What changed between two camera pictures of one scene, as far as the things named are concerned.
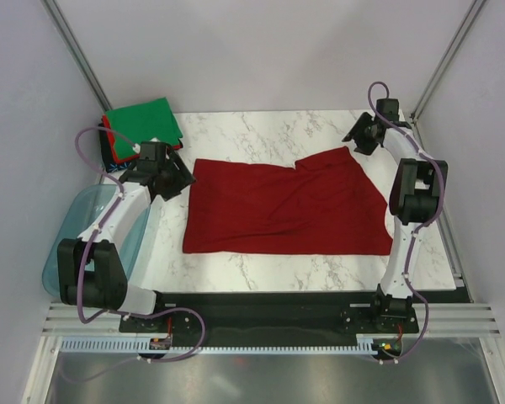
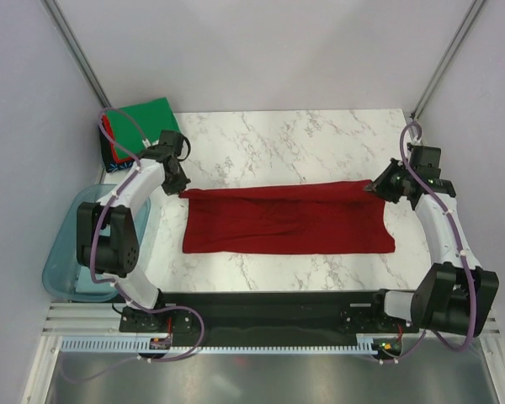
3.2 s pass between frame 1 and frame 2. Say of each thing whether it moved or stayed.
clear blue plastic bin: stayed
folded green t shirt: stayed
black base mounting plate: stayed
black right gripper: moved
